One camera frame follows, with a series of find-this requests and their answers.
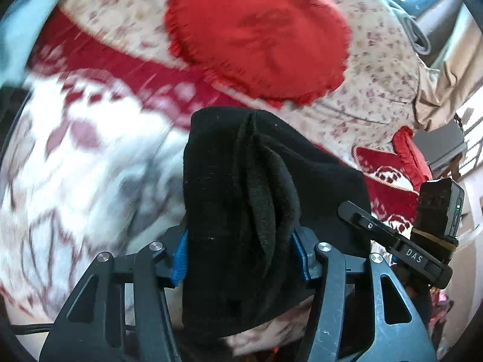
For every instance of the floral beige quilt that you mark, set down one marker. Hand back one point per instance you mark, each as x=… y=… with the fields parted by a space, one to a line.
x=377 y=83

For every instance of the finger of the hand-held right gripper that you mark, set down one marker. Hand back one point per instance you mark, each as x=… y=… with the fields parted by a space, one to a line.
x=362 y=220

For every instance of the beige curtain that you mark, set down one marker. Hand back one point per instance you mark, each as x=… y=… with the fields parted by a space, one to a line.
x=452 y=83

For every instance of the red and white printed blanket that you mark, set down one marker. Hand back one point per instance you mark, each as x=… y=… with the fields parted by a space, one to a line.
x=75 y=158

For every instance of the light blue fleece jacket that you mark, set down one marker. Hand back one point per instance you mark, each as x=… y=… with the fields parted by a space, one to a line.
x=22 y=37

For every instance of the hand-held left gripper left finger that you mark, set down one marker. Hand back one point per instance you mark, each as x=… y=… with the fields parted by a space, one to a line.
x=181 y=260

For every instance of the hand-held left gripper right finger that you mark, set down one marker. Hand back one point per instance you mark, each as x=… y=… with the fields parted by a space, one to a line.
x=302 y=258

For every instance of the red round cushion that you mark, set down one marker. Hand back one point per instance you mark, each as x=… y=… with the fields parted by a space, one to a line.
x=256 y=34

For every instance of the black pants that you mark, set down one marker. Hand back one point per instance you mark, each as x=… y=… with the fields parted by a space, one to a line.
x=219 y=181

